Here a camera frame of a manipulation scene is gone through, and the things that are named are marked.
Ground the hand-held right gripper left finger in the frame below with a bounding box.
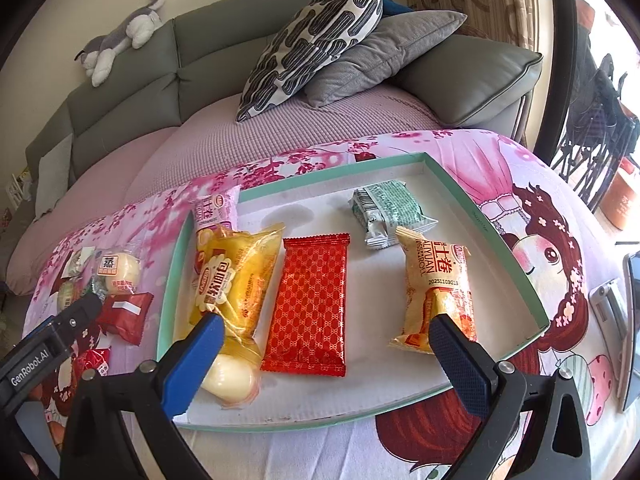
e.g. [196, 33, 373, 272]
[60, 312, 227, 480]

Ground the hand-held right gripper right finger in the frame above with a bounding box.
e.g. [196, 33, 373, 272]
[429, 313, 593, 480]

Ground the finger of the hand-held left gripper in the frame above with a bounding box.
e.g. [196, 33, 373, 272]
[0, 293, 107, 413]

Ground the jelly cup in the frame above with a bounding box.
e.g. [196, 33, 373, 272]
[200, 337, 263, 410]

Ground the gold swiss roll packet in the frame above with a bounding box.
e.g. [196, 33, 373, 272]
[388, 226, 474, 357]

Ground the yellow cake packet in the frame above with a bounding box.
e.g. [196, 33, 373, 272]
[189, 222, 287, 343]

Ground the white snack packet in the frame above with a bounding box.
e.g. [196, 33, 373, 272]
[50, 246, 97, 281]

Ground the red patterned snack packet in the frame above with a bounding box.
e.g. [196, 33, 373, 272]
[259, 233, 351, 377]

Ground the purple swiss roll packet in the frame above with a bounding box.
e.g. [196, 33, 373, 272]
[191, 184, 242, 235]

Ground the green brick pattern packet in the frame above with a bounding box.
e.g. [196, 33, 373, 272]
[347, 179, 437, 252]

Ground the teal cardboard tray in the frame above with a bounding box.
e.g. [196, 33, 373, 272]
[156, 151, 551, 435]

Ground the red packet with white label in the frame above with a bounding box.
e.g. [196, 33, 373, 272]
[96, 290, 155, 346]

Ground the steamed cake packet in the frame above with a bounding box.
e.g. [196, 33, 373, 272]
[94, 242, 143, 297]

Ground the metal phone stand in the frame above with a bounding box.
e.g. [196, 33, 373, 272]
[589, 280, 630, 343]

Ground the white magazine rack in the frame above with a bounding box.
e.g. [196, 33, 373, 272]
[5, 170, 31, 211]

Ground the phone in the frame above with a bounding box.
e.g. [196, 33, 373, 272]
[620, 252, 640, 413]

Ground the light grey green pillow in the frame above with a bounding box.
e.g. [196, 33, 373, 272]
[34, 135, 76, 211]

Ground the printed blanket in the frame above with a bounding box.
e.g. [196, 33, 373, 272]
[20, 127, 640, 480]

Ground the orange container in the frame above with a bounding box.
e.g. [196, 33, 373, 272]
[600, 157, 638, 231]

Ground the grey green sofa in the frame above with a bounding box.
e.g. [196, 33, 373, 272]
[25, 0, 545, 221]

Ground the purple sofa cover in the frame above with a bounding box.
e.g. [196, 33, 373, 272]
[10, 80, 448, 301]

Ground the black folding rack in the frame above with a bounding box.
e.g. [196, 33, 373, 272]
[550, 55, 640, 211]

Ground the grey white plush toy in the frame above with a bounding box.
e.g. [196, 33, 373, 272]
[75, 0, 166, 87]

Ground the black white patterned pillow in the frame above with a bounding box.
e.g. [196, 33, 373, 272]
[236, 0, 385, 123]

